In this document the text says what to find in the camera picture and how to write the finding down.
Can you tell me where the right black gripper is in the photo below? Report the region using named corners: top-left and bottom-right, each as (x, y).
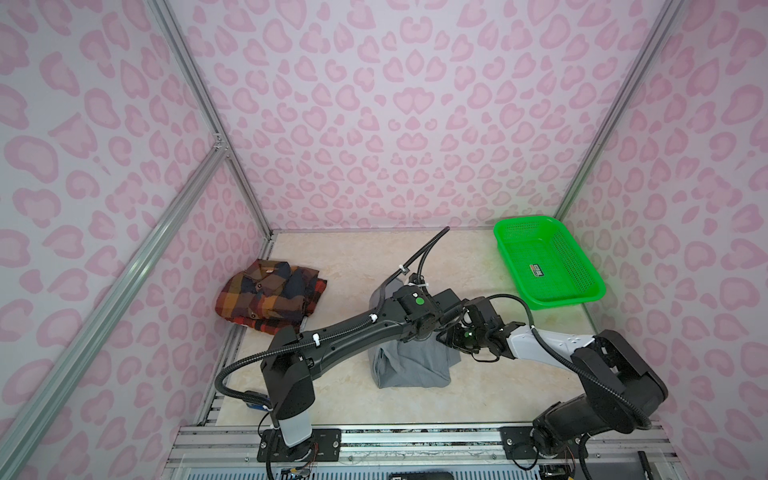
top-left (432, 322), bottom-right (488, 355)

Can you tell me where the grey long sleeve shirt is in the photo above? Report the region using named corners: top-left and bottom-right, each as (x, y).
top-left (367, 285), bottom-right (462, 390)

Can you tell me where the green plastic basket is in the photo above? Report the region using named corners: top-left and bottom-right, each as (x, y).
top-left (493, 215), bottom-right (606, 310)

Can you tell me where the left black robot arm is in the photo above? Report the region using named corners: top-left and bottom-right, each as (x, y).
top-left (260, 285), bottom-right (463, 447)

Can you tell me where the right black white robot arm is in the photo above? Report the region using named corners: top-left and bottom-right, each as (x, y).
top-left (437, 294), bottom-right (669, 458)

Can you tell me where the folded plaid flannel shirt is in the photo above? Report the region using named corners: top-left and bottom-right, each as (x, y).
top-left (215, 259), bottom-right (327, 335)

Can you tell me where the blue black tool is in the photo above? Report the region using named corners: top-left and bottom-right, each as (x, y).
top-left (243, 390), bottom-right (273, 411)

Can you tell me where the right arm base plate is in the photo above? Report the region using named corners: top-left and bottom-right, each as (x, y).
top-left (499, 425), bottom-right (579, 461)

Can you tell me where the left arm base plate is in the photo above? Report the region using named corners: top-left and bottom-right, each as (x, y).
top-left (257, 428), bottom-right (341, 463)

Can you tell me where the right black corrugated cable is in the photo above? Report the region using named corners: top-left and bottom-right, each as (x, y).
top-left (483, 293), bottom-right (653, 480)

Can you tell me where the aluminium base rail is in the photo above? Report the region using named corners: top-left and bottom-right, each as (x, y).
top-left (161, 423), bottom-right (687, 479)

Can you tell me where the right corner aluminium post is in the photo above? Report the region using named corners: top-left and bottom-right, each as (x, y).
top-left (554, 0), bottom-right (688, 222)

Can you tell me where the corner aluminium post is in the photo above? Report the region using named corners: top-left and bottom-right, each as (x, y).
top-left (146, 0), bottom-right (273, 240)
top-left (554, 0), bottom-right (688, 222)

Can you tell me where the left corner aluminium post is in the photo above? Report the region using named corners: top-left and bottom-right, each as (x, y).
top-left (146, 0), bottom-right (273, 240)

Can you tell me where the diagonal aluminium frame bar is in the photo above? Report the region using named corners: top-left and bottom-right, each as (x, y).
top-left (1, 144), bottom-right (228, 479)

